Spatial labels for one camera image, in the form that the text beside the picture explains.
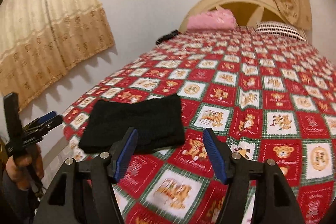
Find black pants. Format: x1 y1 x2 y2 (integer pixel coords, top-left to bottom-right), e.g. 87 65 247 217
79 94 185 154

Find cream wooden headboard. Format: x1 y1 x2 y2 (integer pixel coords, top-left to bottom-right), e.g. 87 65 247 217
179 0 313 42

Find black object beside bed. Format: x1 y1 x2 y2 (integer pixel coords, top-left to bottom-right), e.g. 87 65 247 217
155 30 181 46

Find person left hand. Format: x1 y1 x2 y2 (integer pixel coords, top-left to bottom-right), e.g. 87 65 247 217
5 144 45 190

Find beige curtain left wall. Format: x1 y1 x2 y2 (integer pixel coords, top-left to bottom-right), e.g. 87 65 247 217
1 0 114 109

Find pink folded blanket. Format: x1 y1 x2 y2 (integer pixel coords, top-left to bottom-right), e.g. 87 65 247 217
187 8 236 31

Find red teddy bear bedspread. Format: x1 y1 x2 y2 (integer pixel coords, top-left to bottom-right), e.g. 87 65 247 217
63 27 335 223

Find striped pillow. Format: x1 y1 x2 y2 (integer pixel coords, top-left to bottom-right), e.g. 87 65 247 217
255 21 307 42

